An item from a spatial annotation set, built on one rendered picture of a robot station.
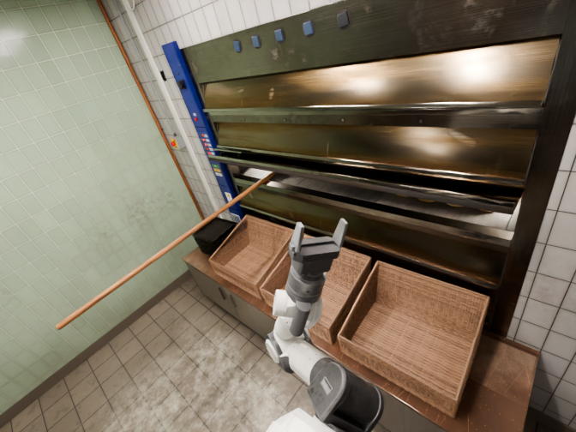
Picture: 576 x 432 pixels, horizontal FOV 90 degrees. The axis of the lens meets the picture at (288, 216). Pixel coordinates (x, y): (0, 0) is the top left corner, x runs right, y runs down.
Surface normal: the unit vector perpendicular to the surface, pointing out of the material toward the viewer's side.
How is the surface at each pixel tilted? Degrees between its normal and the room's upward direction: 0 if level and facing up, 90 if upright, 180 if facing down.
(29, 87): 90
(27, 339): 90
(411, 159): 70
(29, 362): 90
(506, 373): 0
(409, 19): 90
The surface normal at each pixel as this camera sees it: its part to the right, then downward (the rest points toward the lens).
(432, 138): -0.68, 0.23
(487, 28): -0.65, 0.54
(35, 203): 0.73, 0.22
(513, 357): -0.23, -0.81
